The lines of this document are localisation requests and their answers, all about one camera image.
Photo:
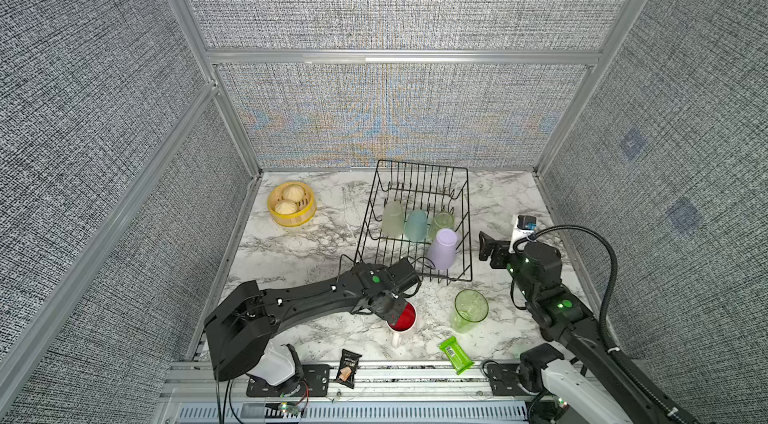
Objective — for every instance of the black wire dish rack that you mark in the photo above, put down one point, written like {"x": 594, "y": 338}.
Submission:
{"x": 408, "y": 204}

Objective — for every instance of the lower steamed bun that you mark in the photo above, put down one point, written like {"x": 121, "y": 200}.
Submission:
{"x": 286, "y": 207}

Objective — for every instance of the pale yellow-green frosted cup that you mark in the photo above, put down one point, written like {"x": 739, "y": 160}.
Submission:
{"x": 393, "y": 219}

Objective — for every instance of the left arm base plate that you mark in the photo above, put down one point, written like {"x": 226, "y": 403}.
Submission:
{"x": 313, "y": 380}

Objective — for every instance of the green transparent glass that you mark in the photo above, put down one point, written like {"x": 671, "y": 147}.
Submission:
{"x": 470, "y": 308}

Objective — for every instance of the light green faceted glass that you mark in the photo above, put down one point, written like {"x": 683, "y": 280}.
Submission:
{"x": 442, "y": 220}

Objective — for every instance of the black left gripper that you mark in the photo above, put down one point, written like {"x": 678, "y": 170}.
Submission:
{"x": 395, "y": 314}

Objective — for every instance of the lavender plastic cup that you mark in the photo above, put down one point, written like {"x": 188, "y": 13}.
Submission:
{"x": 441, "y": 254}

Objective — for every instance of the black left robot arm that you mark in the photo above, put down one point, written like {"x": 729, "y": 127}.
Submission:
{"x": 240, "y": 328}

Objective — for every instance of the teal translucent cup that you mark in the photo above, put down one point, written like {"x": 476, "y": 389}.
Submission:
{"x": 416, "y": 226}

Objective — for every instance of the upper steamed bun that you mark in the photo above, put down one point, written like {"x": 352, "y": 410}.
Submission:
{"x": 295, "y": 193}

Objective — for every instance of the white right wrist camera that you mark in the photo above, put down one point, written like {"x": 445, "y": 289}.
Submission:
{"x": 523, "y": 226}

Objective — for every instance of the yellow bamboo steamer basket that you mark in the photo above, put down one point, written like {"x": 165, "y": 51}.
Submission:
{"x": 304, "y": 214}

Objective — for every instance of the steamed bun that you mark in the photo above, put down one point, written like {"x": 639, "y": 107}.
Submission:
{"x": 295, "y": 193}
{"x": 286, "y": 207}

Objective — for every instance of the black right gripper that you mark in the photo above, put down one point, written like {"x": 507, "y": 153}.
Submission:
{"x": 489, "y": 247}

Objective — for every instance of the aluminium front rail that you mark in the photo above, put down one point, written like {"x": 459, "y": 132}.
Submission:
{"x": 384, "y": 392}

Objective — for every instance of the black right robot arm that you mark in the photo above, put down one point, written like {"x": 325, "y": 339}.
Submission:
{"x": 579, "y": 361}

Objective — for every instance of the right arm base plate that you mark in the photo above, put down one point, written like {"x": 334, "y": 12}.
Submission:
{"x": 503, "y": 379}

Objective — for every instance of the black snack packet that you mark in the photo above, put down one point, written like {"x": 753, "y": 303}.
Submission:
{"x": 347, "y": 368}

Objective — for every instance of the white mug red inside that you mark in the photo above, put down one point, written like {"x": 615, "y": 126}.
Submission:
{"x": 404, "y": 327}

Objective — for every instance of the green snack packet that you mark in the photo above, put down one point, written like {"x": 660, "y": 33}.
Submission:
{"x": 457, "y": 356}

